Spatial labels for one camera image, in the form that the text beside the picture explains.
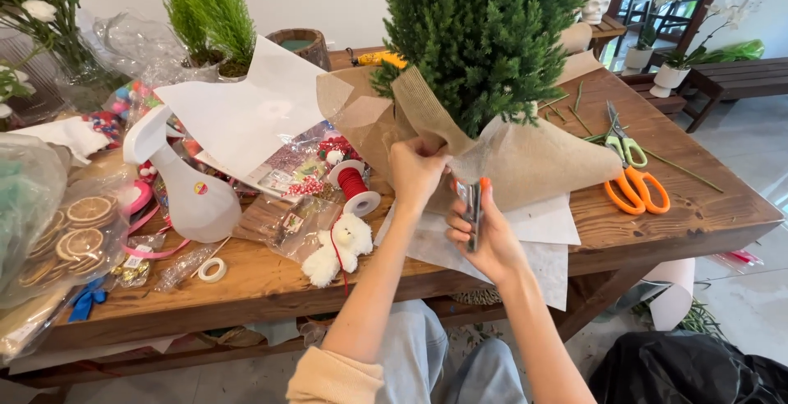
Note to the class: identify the person's right hand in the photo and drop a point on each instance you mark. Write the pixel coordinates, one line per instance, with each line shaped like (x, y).
(492, 244)

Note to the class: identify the person's left hand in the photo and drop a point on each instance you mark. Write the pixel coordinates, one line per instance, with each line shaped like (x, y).
(413, 176)

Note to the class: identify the person's left fingers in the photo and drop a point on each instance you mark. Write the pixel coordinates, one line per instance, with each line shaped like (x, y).
(425, 148)

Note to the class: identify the orange and silver stapler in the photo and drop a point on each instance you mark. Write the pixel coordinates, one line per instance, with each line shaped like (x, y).
(473, 207)

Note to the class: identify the burlap wrapping sheet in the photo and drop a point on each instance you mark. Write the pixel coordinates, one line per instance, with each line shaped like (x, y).
(542, 164)

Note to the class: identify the white teddy bear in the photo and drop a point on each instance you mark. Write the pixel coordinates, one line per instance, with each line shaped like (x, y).
(345, 244)

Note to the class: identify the heap of festive craft packets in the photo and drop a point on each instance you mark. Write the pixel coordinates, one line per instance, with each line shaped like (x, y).
(301, 170)

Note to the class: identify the dark green conifer plant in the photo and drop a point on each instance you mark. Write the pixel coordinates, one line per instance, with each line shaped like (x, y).
(480, 34)

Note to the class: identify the short green stem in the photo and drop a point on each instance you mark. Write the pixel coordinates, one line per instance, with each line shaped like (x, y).
(578, 96)
(554, 101)
(579, 120)

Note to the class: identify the white tissue sheet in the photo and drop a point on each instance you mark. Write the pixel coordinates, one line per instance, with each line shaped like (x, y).
(545, 225)

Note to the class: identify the wooden stump pot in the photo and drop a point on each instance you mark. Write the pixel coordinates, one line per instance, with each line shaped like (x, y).
(315, 53)

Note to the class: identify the wicker basket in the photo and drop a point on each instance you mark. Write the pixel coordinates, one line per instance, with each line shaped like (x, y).
(477, 297)

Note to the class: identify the mottled white wrapping sheet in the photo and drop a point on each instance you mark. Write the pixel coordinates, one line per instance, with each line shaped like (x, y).
(542, 268)

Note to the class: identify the large white paper sheet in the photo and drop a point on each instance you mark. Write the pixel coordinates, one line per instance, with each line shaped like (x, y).
(246, 108)

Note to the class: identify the person's blue jeans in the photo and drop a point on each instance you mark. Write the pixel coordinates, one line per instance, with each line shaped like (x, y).
(431, 361)

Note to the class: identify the small wooden side table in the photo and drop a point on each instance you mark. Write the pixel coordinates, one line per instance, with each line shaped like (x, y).
(606, 27)

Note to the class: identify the white skull pot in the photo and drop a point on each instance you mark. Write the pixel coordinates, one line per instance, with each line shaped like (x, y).
(596, 7)

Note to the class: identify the light green conifer plant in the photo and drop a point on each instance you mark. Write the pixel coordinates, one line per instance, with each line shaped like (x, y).
(231, 28)
(184, 3)

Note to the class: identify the white orchid in white pot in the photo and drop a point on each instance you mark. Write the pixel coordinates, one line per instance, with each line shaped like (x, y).
(668, 77)
(637, 58)

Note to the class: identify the white spray bottle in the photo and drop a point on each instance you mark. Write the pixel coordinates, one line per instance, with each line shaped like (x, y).
(197, 207)

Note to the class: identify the low wooden step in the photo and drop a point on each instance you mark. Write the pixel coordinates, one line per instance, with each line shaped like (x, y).
(662, 101)

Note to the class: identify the white tape roll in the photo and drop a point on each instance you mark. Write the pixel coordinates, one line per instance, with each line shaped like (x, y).
(212, 279)

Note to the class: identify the person's cream sleeve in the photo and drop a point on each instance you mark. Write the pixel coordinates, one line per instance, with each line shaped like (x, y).
(332, 382)

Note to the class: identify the long green stem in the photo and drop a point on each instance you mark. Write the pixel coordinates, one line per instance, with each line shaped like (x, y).
(683, 171)

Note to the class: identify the clear plastic packet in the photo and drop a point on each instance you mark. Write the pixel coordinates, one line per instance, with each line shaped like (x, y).
(181, 268)

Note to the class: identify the pink ribbon spool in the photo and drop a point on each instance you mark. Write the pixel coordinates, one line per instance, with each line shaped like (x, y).
(140, 198)

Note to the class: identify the pink ribbon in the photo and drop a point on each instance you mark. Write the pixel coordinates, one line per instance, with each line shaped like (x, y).
(154, 251)

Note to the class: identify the white paper roll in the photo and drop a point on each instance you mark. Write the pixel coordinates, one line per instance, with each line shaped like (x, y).
(674, 296)

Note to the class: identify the black ladder shelf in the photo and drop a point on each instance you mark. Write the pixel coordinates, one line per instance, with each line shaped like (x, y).
(677, 3)

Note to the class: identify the clear cellophane wrap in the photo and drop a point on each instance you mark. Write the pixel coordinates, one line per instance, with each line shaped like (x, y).
(141, 47)

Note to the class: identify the packet of gold ornaments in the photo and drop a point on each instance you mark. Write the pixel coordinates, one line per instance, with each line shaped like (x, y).
(132, 268)

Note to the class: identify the dark wooden bench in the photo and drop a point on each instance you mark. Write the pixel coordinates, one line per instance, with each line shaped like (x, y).
(739, 77)

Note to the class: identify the green plastic bag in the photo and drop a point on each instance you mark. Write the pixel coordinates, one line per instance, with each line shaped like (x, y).
(736, 52)

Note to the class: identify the heap of cut green stems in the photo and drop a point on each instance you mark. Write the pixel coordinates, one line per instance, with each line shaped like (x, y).
(702, 321)

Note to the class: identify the pink clear packet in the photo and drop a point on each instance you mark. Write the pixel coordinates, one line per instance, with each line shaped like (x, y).
(739, 259)

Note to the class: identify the black plastic bag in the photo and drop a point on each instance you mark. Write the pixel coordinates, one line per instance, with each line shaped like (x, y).
(677, 373)

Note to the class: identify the bag of dried orange slices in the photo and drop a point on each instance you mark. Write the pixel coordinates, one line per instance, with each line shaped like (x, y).
(86, 244)

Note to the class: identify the blue ribbon bow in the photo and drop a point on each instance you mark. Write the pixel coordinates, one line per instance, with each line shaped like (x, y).
(86, 302)

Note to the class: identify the clear bag with green filling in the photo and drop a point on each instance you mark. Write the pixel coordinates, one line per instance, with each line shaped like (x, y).
(24, 207)

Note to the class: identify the clear bag of tan sheets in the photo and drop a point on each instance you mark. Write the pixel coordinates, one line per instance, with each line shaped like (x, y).
(28, 330)

